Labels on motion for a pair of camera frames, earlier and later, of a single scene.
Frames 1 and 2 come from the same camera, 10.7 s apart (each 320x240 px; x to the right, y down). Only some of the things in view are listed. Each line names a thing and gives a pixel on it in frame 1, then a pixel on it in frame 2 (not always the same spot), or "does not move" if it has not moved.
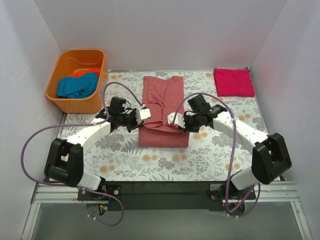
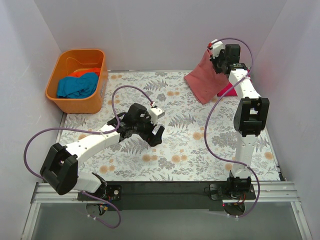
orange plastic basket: (77, 81) does not move
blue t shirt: (82, 86) does not move
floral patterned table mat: (214, 154) does not move
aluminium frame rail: (48, 194) does not move
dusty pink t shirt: (162, 96) -> (204, 82)
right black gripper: (185, 123) -> (217, 61)
